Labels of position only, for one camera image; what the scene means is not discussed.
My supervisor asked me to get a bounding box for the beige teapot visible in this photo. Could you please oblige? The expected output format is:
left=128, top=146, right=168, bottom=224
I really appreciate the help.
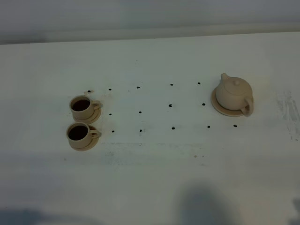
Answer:
left=215, top=73, right=254, bottom=117

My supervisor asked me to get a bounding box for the beige teapot saucer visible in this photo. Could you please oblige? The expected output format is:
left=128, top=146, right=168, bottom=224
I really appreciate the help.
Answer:
left=210, top=89, right=244, bottom=117

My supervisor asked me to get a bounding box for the far beige cup saucer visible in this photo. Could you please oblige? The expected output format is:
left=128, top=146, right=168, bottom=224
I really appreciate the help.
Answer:
left=72, top=105, right=101, bottom=124

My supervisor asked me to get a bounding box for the beige cup saucer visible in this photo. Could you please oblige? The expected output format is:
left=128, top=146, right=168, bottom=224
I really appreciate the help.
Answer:
left=72, top=105, right=101, bottom=124
left=69, top=125, right=100, bottom=152

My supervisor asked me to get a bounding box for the near beige cup saucer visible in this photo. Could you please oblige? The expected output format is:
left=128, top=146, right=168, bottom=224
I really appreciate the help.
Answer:
left=69, top=125, right=100, bottom=152

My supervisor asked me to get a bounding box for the far beige teacup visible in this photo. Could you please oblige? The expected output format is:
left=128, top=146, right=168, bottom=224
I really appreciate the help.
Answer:
left=69, top=95, right=101, bottom=120

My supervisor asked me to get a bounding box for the beige teacup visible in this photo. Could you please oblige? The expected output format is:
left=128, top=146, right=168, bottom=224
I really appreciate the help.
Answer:
left=66, top=122, right=102, bottom=148
left=69, top=95, right=101, bottom=120

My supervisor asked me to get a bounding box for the near beige teacup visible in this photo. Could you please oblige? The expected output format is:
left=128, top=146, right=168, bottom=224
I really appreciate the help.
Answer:
left=66, top=122, right=102, bottom=148

